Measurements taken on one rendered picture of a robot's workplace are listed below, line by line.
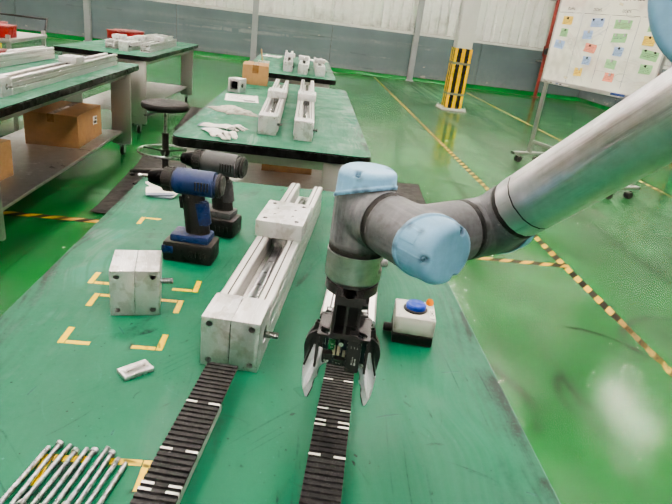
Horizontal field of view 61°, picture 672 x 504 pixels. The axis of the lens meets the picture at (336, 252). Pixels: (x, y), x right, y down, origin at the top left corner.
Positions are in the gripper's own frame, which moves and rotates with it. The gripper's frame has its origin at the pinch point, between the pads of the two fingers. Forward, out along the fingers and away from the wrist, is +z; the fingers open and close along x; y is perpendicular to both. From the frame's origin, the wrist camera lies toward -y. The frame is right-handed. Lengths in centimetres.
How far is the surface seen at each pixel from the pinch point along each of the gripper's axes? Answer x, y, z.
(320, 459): -0.7, 12.3, 2.1
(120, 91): -221, -406, 28
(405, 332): 11.6, -26.3, 2.9
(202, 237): -36, -49, -1
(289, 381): -8.1, -8.4, 5.6
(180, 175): -42, -49, -15
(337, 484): 2.0, 15.8, 2.4
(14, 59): -257, -321, 2
